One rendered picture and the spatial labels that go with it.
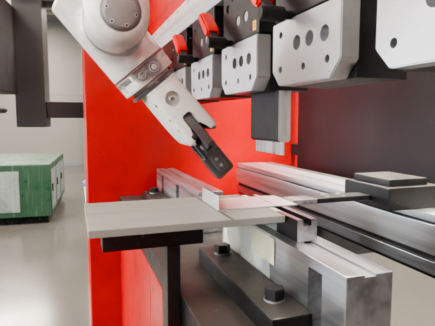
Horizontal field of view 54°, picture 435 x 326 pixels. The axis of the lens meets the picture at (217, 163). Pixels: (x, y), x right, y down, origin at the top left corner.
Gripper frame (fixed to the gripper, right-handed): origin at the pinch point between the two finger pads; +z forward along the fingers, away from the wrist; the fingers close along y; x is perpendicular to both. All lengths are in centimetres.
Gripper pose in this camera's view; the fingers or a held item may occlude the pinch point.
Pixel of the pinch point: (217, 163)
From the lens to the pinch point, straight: 66.2
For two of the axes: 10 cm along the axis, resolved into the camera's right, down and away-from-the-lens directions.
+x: -7.3, 6.6, -1.8
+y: -3.2, -1.0, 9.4
